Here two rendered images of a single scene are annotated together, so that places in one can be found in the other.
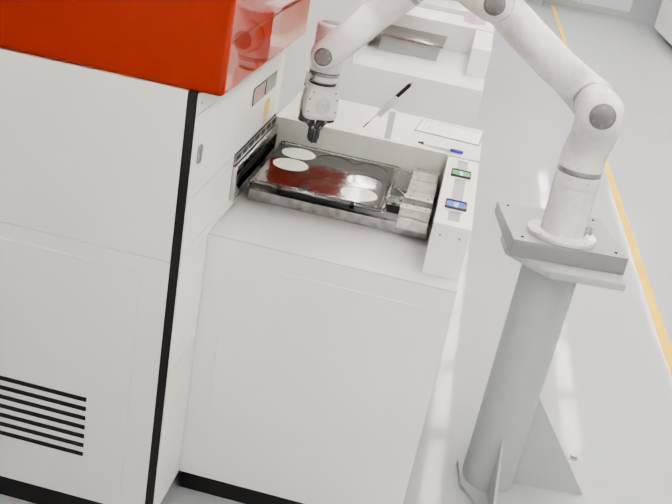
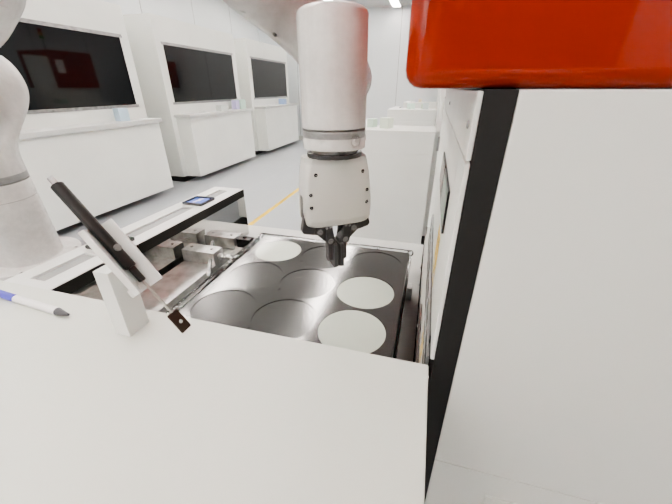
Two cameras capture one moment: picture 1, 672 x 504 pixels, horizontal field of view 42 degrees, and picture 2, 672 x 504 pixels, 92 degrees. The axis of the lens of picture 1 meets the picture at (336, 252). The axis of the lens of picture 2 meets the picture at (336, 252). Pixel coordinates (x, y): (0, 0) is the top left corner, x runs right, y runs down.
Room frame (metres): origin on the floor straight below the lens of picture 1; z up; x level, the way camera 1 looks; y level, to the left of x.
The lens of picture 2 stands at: (2.84, 0.20, 1.22)
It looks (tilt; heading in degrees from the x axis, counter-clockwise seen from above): 27 degrees down; 190
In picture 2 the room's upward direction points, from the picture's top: straight up
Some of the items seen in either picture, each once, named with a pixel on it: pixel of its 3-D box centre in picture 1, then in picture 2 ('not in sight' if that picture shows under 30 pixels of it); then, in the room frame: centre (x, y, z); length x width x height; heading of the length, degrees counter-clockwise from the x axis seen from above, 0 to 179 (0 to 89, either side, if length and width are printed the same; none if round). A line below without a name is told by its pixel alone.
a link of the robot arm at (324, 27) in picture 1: (329, 46); (334, 71); (2.38, 0.12, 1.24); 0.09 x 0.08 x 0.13; 177
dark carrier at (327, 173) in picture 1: (327, 173); (307, 283); (2.35, 0.07, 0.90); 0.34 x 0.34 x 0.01; 84
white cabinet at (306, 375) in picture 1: (339, 319); not in sight; (2.42, -0.05, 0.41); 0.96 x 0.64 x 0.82; 174
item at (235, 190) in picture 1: (255, 159); (423, 298); (2.35, 0.27, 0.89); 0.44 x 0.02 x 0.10; 174
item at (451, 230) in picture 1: (452, 213); (167, 248); (2.24, -0.29, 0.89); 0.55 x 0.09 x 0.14; 174
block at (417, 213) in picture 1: (415, 212); (223, 238); (2.18, -0.19, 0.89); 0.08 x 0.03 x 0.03; 84
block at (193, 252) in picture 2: (418, 202); (202, 253); (2.26, -0.19, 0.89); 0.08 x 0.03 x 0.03; 84
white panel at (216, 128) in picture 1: (238, 132); (441, 199); (2.18, 0.31, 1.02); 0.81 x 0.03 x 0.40; 174
